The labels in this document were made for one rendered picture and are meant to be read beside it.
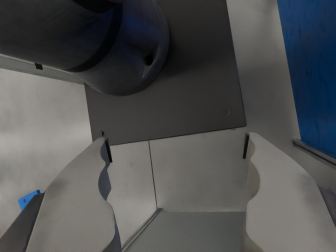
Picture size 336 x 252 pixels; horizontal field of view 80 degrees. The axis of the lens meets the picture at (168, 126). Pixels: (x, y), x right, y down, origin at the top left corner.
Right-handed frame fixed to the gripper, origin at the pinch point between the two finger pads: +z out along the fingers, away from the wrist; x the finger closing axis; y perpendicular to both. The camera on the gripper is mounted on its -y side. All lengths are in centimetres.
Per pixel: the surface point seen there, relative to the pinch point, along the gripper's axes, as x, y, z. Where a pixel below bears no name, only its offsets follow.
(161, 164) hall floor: -11, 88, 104
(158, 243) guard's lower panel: -10, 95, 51
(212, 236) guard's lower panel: 17, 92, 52
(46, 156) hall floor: -120, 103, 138
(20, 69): -90, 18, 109
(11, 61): -91, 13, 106
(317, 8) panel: 43, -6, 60
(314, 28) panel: 46, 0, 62
